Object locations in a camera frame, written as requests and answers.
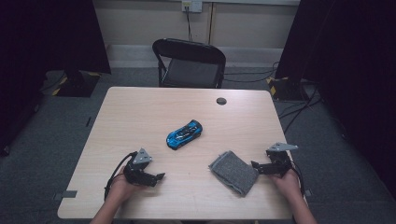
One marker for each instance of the person's right hand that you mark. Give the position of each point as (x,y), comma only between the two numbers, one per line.
(288,185)

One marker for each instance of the white wall socket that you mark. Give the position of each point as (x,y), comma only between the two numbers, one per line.
(196,6)

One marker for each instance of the blue toy car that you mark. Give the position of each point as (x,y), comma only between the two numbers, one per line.
(184,134)

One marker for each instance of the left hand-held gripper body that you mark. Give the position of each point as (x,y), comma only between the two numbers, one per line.
(140,169)

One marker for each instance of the dark curtain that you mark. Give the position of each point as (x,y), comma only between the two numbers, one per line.
(46,31)
(358,62)

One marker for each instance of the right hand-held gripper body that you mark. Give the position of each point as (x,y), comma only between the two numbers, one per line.
(278,161)

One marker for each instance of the black folding chair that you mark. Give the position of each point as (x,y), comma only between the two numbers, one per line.
(190,51)

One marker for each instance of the grey cloth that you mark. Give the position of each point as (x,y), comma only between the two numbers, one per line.
(234,172)

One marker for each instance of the grey tape strip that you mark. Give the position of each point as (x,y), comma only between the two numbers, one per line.
(67,194)
(308,193)

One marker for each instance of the black stand base striped tape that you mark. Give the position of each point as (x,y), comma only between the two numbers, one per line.
(77,88)
(286,90)

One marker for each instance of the person's left hand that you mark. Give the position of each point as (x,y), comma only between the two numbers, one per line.
(124,188)

